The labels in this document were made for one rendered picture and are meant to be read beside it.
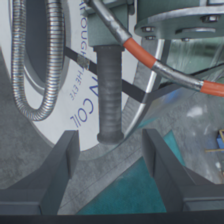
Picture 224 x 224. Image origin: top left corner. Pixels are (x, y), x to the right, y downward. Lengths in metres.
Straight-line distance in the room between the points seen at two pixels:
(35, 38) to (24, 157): 0.86
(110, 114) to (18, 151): 1.24
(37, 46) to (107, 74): 0.90
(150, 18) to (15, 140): 1.34
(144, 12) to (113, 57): 0.06
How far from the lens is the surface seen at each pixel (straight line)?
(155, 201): 2.38
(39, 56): 1.07
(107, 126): 0.22
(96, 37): 0.22
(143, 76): 0.38
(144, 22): 0.19
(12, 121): 1.44
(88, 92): 0.54
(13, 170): 1.42
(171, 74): 0.17
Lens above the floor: 1.40
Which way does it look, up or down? 47 degrees down
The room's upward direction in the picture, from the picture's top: 70 degrees clockwise
